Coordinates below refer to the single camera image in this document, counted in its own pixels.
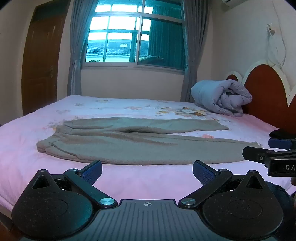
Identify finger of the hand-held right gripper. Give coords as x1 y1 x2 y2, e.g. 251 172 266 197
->
268 138 296 149
242 146 296 168

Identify rolled lavender quilt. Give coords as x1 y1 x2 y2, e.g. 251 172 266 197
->
191 79 253 117

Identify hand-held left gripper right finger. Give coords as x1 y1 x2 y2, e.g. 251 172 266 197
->
179 160 264 208

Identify brown wooden door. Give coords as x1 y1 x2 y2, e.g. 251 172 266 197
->
21 5 70 116

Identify person's dark blue clothing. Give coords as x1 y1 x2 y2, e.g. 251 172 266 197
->
264 182 296 232

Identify red and white headboard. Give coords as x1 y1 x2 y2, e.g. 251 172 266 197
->
225 59 296 130

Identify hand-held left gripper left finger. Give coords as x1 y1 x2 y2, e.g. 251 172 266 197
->
31 160 118 208

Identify white charger cable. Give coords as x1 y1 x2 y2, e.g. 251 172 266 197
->
267 30 287 70

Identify grey-beige pants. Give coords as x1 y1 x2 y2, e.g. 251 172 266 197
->
36 117 262 165

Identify white air conditioner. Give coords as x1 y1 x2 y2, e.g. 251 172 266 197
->
221 0 245 10

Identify window with white frame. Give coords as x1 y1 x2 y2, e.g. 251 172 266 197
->
85 0 186 70

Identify bed with pink floral sheet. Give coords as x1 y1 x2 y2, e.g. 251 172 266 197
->
0 95 296 209

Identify grey curtain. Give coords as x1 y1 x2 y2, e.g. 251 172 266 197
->
68 0 100 96
180 0 213 102

